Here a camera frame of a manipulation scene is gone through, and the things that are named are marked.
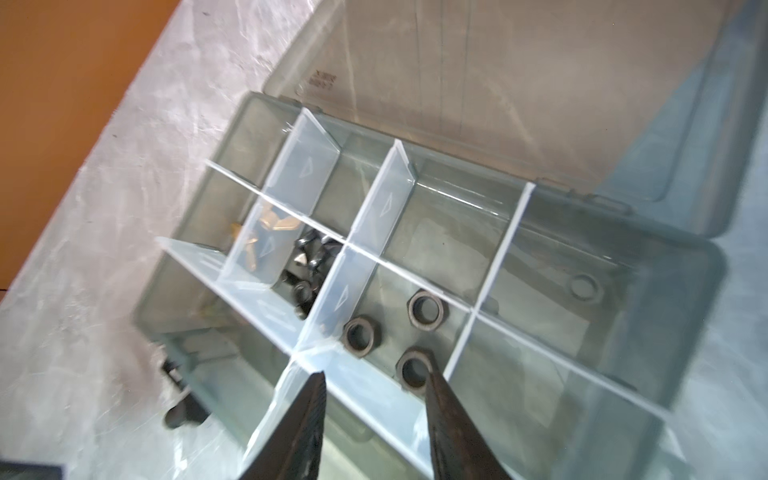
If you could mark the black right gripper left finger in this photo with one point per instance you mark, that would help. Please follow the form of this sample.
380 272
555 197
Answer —
293 451

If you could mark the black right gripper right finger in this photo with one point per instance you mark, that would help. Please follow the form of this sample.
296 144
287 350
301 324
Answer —
457 448

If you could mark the brass wing nut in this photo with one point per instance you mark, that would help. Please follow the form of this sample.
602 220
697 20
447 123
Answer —
268 221

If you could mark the black hex nut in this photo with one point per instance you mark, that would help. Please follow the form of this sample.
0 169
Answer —
426 311
413 369
361 335

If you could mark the grey plastic organizer box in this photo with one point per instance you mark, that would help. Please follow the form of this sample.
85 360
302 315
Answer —
558 172

